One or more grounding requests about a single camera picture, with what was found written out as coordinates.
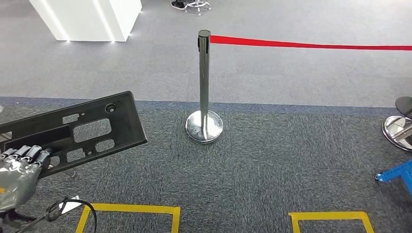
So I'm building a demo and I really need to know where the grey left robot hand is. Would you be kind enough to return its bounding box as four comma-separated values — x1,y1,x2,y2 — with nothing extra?
0,145,52,213

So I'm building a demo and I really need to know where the black plastic panel part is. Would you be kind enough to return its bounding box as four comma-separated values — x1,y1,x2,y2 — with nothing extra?
0,91,148,179

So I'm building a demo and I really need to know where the blue metal shelf rack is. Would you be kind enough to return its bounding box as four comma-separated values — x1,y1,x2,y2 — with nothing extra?
375,159,412,198

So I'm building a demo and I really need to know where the chrome barrier stanchion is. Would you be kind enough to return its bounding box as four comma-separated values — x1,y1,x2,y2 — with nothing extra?
186,29,224,144
382,115,412,152

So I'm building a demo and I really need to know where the chrome stool base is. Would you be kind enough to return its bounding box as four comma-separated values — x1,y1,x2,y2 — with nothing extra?
185,0,212,16

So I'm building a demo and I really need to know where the red barrier belt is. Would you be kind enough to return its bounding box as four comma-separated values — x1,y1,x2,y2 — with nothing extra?
209,34,412,51

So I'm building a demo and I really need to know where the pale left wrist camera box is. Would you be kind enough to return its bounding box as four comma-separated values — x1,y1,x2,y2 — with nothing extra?
48,195,83,216

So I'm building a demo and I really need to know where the white display pedestal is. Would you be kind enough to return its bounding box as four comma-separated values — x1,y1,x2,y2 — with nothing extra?
28,0,143,42

